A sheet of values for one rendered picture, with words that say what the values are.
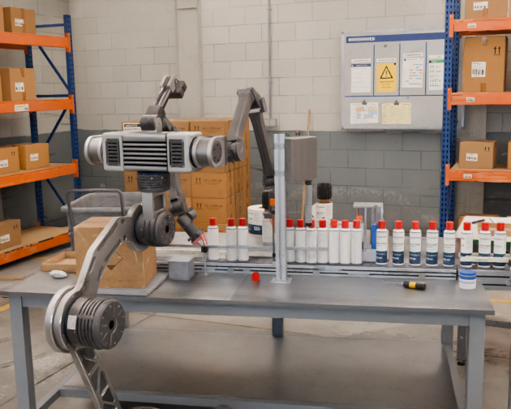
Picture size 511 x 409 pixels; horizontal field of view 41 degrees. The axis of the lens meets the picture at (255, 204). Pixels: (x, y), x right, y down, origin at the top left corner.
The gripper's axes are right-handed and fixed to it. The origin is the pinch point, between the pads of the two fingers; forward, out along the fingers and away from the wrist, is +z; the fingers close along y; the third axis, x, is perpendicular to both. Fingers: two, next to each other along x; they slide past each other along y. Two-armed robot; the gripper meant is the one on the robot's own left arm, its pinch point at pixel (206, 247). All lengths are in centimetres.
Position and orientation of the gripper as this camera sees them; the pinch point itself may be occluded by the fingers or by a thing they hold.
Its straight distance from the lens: 333.6
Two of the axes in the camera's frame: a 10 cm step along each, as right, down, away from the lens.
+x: -7.5, 6.1, 2.5
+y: 1.7, -1.8, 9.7
